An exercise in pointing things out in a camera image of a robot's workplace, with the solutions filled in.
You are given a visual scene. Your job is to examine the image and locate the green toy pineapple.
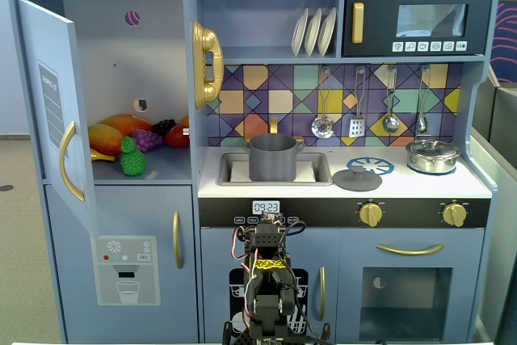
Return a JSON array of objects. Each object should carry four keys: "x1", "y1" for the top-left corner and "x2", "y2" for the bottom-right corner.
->
[{"x1": 120, "y1": 136, "x2": 148, "y2": 178}]

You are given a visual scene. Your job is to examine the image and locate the blue shopping list cabinet door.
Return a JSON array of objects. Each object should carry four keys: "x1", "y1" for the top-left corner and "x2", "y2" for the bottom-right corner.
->
[{"x1": 15, "y1": 0, "x2": 98, "y2": 239}]

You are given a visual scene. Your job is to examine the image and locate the gray plastic pot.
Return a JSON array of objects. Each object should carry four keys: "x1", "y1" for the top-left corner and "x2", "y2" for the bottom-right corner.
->
[{"x1": 242, "y1": 133, "x2": 305, "y2": 183}]

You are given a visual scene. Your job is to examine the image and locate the gray toy sink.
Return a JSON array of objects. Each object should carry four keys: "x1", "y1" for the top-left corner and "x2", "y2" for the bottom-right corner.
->
[{"x1": 216, "y1": 151, "x2": 334, "y2": 187}]

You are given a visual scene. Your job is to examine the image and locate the metal slotted spoon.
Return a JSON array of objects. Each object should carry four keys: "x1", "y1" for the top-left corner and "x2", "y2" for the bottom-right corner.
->
[{"x1": 310, "y1": 66, "x2": 336, "y2": 140}]

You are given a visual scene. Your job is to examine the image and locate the red toy apple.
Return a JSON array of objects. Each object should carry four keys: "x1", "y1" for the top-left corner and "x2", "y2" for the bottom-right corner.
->
[{"x1": 163, "y1": 124, "x2": 191, "y2": 149}]

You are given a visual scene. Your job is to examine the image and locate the blue toy kitchen unit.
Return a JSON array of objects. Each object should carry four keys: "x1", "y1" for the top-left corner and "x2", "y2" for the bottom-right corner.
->
[{"x1": 6, "y1": 0, "x2": 502, "y2": 344}]

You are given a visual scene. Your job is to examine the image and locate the dark toy grapes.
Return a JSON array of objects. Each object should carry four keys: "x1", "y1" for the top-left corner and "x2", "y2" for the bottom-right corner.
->
[{"x1": 151, "y1": 118, "x2": 178, "y2": 138}]

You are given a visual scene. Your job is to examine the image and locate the metal slotted spatula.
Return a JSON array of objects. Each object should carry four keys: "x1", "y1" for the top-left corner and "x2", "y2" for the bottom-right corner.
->
[{"x1": 348, "y1": 66, "x2": 368, "y2": 139}]

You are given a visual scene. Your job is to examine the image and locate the gray pot lid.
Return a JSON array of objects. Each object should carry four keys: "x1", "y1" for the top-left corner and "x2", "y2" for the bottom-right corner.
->
[{"x1": 332, "y1": 158, "x2": 383, "y2": 191}]

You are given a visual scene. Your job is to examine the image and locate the purple toy grapes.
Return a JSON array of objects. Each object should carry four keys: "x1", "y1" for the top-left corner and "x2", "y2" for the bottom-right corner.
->
[{"x1": 132, "y1": 128, "x2": 165, "y2": 153}]

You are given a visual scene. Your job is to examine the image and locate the blue dishwasher door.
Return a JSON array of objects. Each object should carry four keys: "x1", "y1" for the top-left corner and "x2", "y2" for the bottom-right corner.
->
[{"x1": 200, "y1": 227, "x2": 340, "y2": 344}]

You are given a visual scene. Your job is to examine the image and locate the gold toy telephone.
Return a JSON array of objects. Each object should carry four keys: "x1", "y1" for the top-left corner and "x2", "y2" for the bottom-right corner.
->
[{"x1": 191, "y1": 20, "x2": 225, "y2": 111}]

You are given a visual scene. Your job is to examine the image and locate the white toy plate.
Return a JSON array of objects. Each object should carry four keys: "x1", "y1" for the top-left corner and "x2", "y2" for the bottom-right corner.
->
[
  {"x1": 291, "y1": 8, "x2": 310, "y2": 57},
  {"x1": 303, "y1": 6, "x2": 323, "y2": 58},
  {"x1": 317, "y1": 6, "x2": 338, "y2": 57}
]

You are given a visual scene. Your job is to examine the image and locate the gold stove knob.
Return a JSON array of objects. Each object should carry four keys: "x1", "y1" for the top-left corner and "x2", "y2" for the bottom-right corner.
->
[
  {"x1": 441, "y1": 201, "x2": 469, "y2": 228},
  {"x1": 358, "y1": 201, "x2": 385, "y2": 228}
]

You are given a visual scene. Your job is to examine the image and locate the metal ladle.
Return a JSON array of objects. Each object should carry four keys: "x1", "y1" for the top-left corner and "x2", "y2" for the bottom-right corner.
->
[{"x1": 381, "y1": 65, "x2": 401, "y2": 134}]

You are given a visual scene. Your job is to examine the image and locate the red orange toy mango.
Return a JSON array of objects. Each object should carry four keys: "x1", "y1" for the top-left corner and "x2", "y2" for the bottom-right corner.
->
[{"x1": 99, "y1": 113, "x2": 153, "y2": 138}]

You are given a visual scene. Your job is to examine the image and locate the blue oven door with window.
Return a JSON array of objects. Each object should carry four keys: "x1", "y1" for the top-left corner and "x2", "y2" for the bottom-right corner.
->
[{"x1": 338, "y1": 228, "x2": 485, "y2": 344}]

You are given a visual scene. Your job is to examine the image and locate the blue ice dispenser door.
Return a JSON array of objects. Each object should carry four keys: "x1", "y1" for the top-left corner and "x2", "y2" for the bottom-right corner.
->
[{"x1": 44, "y1": 185, "x2": 199, "y2": 344}]

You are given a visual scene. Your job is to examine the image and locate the yellow orange toy mango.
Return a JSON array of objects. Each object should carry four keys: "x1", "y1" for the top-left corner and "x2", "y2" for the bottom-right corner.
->
[{"x1": 87, "y1": 122, "x2": 124, "y2": 157}]

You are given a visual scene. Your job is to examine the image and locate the yellow toy banana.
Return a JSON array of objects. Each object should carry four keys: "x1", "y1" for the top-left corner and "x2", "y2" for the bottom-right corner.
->
[{"x1": 89, "y1": 147, "x2": 122, "y2": 163}]

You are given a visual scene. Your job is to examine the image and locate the small metal spoon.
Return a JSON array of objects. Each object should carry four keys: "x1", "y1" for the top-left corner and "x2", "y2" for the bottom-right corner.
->
[{"x1": 415, "y1": 65, "x2": 432, "y2": 134}]

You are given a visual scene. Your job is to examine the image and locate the steel pot with lid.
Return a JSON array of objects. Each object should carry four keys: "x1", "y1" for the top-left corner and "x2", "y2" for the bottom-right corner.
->
[{"x1": 405, "y1": 138, "x2": 461, "y2": 175}]

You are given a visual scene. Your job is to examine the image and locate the black toy microwave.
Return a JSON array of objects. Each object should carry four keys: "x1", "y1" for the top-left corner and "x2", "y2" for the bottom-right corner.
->
[{"x1": 342, "y1": 0, "x2": 494, "y2": 57}]

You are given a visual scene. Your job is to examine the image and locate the gold ice dispenser door handle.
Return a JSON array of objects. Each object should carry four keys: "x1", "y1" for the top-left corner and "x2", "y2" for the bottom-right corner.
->
[{"x1": 172, "y1": 210, "x2": 185, "y2": 270}]

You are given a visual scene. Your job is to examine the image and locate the gold dishwasher door handle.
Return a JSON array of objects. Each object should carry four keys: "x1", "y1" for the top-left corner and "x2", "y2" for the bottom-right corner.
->
[{"x1": 318, "y1": 266, "x2": 327, "y2": 322}]

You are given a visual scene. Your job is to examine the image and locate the gold microwave handle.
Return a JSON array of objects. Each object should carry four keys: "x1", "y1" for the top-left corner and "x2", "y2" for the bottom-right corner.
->
[{"x1": 351, "y1": 2, "x2": 365, "y2": 44}]

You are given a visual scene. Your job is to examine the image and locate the gold oven door handle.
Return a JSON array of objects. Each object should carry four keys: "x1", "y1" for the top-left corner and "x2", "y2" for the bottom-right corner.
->
[{"x1": 375, "y1": 242, "x2": 445, "y2": 256}]

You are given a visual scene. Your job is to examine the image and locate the long gold cabinet door handle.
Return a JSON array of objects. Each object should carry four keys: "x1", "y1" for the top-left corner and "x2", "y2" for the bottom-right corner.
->
[{"x1": 59, "y1": 120, "x2": 86, "y2": 204}]

